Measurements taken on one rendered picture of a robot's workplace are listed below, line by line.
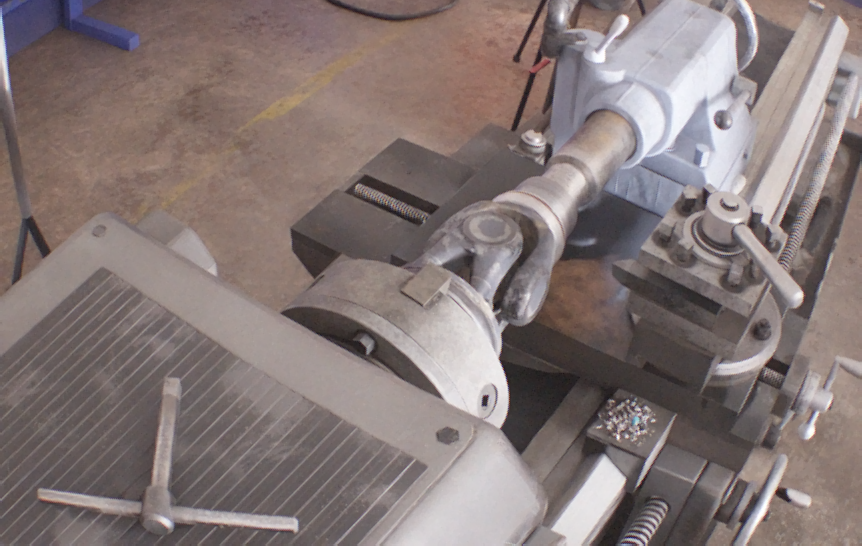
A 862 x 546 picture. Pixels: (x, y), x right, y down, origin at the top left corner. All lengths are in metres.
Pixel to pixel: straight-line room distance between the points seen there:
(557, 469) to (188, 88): 2.61
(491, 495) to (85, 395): 0.32
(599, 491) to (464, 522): 0.64
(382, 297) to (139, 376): 0.33
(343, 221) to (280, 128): 1.80
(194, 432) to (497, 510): 0.22
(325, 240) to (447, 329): 0.61
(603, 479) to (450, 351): 0.43
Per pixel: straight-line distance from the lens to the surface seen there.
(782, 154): 2.03
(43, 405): 0.75
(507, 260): 1.13
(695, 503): 1.44
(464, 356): 0.98
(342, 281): 1.01
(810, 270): 2.49
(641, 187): 1.71
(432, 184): 1.68
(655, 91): 1.49
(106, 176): 3.28
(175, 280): 0.83
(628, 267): 1.24
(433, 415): 0.72
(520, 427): 1.52
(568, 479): 1.33
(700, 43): 1.65
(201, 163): 3.25
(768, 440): 1.67
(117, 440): 0.71
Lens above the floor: 1.89
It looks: 40 degrees down
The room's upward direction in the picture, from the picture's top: 5 degrees clockwise
